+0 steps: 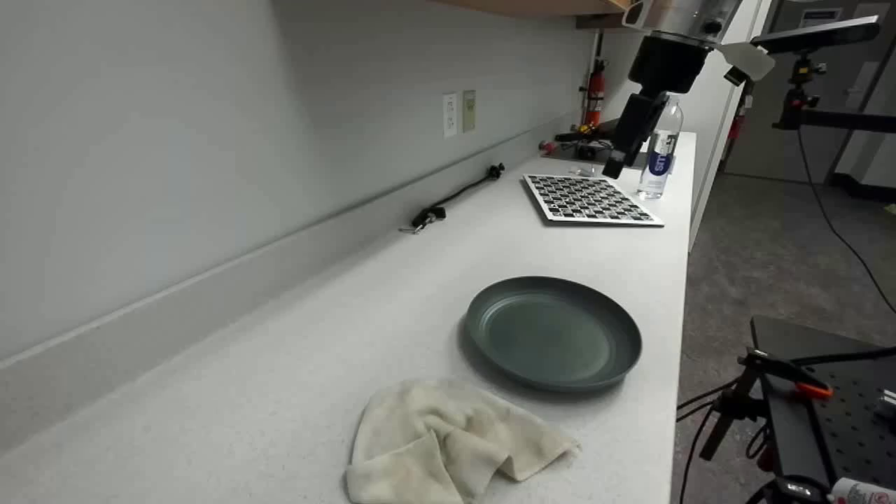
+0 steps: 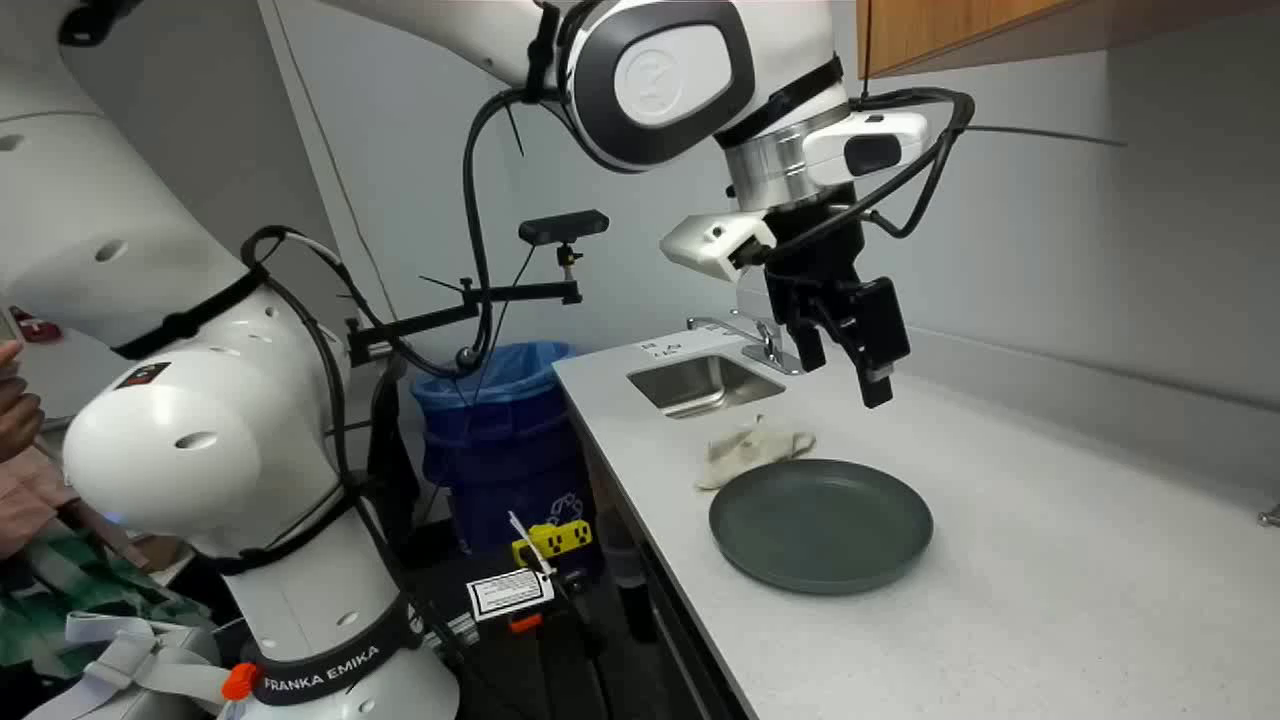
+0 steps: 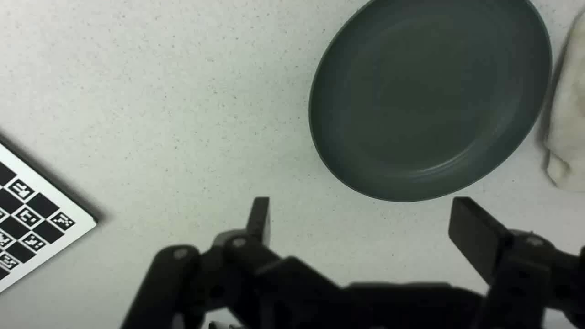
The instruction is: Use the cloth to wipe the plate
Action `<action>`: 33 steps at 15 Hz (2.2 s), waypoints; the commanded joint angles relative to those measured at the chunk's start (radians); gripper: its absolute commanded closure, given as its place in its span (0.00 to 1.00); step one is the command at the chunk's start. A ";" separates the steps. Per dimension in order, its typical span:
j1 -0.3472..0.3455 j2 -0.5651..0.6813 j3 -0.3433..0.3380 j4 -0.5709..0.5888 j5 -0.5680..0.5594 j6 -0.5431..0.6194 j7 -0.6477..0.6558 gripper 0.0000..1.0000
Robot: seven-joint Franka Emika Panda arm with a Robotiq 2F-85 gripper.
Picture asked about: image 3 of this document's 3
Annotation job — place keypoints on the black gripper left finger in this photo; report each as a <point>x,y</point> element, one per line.
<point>183,274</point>

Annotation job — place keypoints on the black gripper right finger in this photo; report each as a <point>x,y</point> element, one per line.
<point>517,267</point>

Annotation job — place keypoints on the white cloth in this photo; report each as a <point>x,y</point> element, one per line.
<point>572,102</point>

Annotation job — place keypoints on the dark green round plate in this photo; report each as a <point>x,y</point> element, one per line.
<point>426,97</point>

